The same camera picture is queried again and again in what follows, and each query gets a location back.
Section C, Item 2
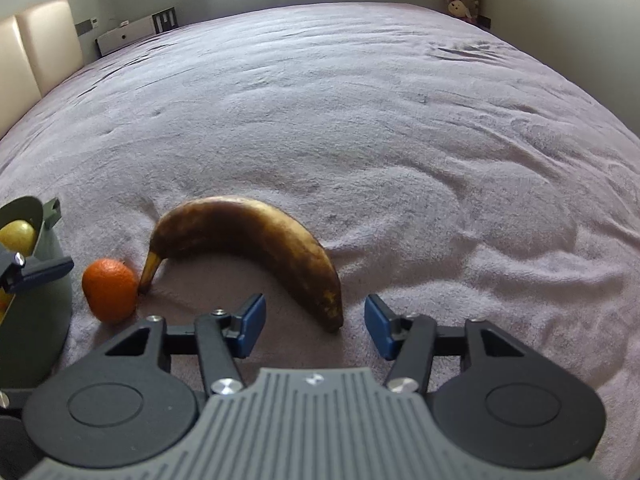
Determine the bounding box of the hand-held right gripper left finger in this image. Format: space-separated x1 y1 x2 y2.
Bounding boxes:
105 294 267 396

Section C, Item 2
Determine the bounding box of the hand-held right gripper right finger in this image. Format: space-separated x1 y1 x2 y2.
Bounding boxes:
364 294 528 396

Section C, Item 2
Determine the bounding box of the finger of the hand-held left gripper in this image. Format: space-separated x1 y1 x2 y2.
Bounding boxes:
0 249 75 297

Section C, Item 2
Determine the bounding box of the green colander bowl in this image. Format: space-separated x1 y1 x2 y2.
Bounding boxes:
0 196 75 390

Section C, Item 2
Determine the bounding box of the orange tangerine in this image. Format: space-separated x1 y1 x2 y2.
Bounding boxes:
81 258 139 324

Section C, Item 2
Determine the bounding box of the brown overripe banana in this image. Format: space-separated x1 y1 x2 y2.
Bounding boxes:
138 195 344 334

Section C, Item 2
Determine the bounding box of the mauve bed blanket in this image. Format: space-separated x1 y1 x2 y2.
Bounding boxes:
0 1 640 480

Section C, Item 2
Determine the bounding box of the cream padded headboard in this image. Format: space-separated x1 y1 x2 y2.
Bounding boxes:
0 0 85 141

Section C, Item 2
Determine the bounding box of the black and white striped box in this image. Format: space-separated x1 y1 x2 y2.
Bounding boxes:
151 7 178 35

